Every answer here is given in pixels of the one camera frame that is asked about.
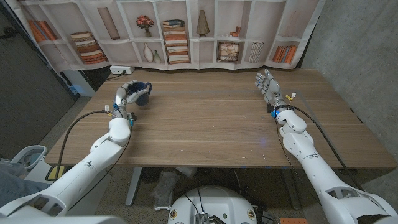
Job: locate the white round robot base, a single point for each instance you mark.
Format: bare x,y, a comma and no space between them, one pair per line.
214,202

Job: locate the yellow and black pad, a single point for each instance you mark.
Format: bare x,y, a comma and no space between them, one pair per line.
53,174

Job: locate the dark blue ceramic mug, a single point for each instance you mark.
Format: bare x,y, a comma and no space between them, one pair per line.
143,99

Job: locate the printed bookshelf backdrop cloth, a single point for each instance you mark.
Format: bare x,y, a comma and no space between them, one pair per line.
205,49

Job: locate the person's leg in jeans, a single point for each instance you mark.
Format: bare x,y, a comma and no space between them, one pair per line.
15,188

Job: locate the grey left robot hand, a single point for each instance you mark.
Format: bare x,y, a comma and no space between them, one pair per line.
121,99

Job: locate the orange box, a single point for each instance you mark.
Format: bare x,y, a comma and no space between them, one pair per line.
293,221

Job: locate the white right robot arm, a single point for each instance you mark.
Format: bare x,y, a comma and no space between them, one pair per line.
320,174

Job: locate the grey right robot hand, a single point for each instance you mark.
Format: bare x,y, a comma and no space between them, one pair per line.
273,91

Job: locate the grey table leg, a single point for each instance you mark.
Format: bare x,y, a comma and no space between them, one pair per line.
292,189

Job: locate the clear plastic bag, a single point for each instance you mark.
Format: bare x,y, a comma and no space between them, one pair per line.
164,189

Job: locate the white table leg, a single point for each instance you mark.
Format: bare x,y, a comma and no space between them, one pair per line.
133,186

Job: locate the white cabinet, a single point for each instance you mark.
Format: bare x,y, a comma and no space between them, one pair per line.
79,84

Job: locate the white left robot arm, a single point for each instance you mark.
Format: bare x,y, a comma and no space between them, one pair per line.
81,174

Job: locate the white power strip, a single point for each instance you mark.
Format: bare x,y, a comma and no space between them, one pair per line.
119,69

